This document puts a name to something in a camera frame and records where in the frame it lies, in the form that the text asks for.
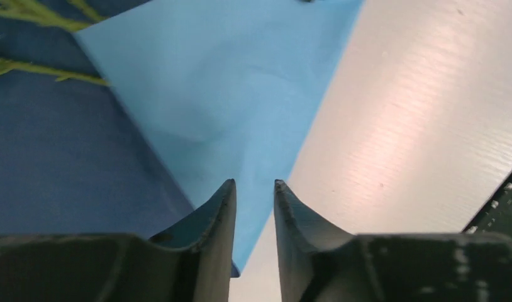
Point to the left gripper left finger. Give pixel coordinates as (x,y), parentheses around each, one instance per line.
(189,261)

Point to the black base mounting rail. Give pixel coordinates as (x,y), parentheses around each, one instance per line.
(496,214)

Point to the blue wrapping paper sheet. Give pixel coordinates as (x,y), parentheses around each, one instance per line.
(199,92)

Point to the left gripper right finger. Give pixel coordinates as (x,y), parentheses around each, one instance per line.
(319,261)

